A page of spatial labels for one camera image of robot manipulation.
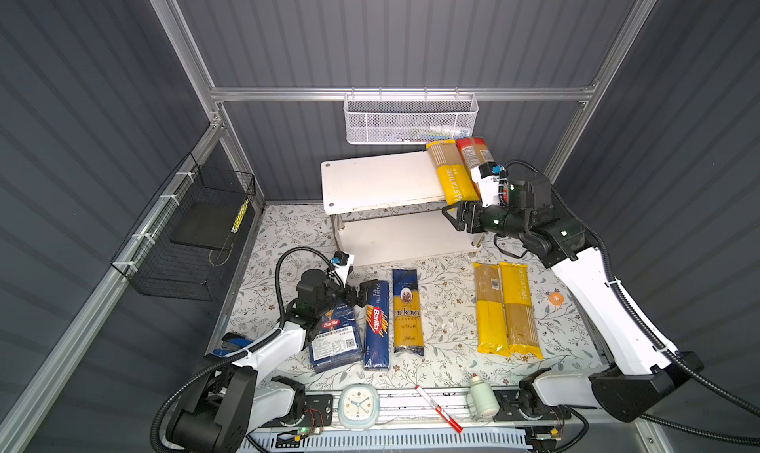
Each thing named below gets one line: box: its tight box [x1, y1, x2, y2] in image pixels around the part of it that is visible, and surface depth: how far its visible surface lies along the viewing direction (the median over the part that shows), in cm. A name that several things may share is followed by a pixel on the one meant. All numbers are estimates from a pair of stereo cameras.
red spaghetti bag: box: [455, 137, 496, 182], surface depth 84 cm
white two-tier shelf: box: [320, 151, 484, 270], surface depth 83 cm
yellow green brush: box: [230, 198, 250, 234], surface depth 81 cm
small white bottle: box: [469, 372, 500, 420], surface depth 71 cm
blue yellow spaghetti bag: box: [391, 269, 425, 358], surface depth 90 cm
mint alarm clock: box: [337, 382, 381, 430], surface depth 74 cm
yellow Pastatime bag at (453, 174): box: [425, 139, 480, 206], surface depth 80 cm
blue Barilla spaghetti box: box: [364, 279, 390, 370], surface depth 85 cm
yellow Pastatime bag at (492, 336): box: [473, 262, 511, 358], surface depth 90 cm
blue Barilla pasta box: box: [308, 303, 365, 374], surface depth 80 cm
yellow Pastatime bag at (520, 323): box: [498, 262, 545, 360], surface depth 89 cm
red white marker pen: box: [414, 384, 464, 435], surface depth 74 cm
